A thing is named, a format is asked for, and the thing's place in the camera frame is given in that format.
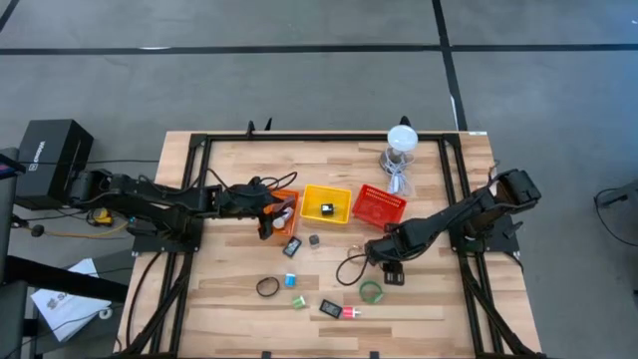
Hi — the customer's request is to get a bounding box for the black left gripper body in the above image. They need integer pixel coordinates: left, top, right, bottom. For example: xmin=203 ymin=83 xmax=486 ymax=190
xmin=218 ymin=182 xmax=273 ymax=218

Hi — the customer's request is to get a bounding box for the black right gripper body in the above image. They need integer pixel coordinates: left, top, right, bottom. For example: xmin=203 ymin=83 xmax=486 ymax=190
xmin=365 ymin=233 xmax=408 ymax=265

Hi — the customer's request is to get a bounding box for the silver white wristwatch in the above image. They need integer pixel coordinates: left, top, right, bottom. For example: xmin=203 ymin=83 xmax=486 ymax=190
xmin=272 ymin=206 xmax=295 ymax=230

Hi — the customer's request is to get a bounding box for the green wristwatch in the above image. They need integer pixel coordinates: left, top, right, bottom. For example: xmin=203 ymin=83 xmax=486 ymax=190
xmin=359 ymin=279 xmax=386 ymax=305

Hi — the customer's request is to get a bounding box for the black rectangular device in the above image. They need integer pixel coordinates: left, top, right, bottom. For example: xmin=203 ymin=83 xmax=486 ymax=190
xmin=318 ymin=298 xmax=343 ymax=319
xmin=282 ymin=236 xmax=303 ymax=259

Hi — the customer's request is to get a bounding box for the black wristwatch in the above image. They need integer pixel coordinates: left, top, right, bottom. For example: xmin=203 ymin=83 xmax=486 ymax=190
xmin=255 ymin=275 xmax=282 ymax=299

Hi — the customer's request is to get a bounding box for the orange plastic basket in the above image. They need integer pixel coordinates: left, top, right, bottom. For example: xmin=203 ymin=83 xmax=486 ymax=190
xmin=263 ymin=187 xmax=301 ymax=236

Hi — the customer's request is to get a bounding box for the yellow plastic basket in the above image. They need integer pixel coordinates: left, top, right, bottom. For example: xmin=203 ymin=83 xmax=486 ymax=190
xmin=299 ymin=183 xmax=353 ymax=225

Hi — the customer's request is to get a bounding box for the red plastic basket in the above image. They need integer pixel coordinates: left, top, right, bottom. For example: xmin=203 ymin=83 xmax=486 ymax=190
xmin=351 ymin=183 xmax=408 ymax=231

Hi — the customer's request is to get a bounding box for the white mushroom lamp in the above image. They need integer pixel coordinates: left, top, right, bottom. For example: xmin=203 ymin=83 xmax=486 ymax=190
xmin=379 ymin=124 xmax=420 ymax=175

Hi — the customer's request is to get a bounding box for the yellow tool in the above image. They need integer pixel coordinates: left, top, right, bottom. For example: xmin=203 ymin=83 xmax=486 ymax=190
xmin=88 ymin=207 xmax=114 ymax=228

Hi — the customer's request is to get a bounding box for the black cardboard box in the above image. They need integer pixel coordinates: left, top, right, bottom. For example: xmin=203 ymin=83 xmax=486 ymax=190
xmin=14 ymin=118 xmax=95 ymax=210

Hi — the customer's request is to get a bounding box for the white paper sheet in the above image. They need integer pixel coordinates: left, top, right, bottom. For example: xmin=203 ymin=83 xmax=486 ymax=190
xmin=30 ymin=257 xmax=113 ymax=344

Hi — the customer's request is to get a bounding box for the black desk edge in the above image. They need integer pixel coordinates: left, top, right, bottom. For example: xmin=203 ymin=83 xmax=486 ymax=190
xmin=0 ymin=253 xmax=130 ymax=359

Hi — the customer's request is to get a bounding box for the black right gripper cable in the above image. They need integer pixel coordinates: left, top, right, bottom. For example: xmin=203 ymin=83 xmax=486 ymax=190
xmin=335 ymin=250 xmax=371 ymax=287

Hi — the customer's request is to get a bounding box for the white lamp cable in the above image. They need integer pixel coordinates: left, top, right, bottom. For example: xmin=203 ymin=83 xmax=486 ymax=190
xmin=384 ymin=149 xmax=416 ymax=197

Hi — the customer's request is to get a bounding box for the black aluminium table frame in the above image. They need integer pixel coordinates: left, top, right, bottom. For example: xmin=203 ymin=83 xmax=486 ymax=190
xmin=115 ymin=130 xmax=548 ymax=359

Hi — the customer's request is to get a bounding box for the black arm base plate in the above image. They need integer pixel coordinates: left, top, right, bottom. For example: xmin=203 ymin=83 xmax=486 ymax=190
xmin=132 ymin=216 xmax=205 ymax=254
xmin=451 ymin=213 xmax=520 ymax=254

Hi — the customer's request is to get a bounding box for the yellow cable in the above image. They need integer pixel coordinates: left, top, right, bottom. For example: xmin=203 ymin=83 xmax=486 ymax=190
xmin=43 ymin=220 xmax=132 ymax=240

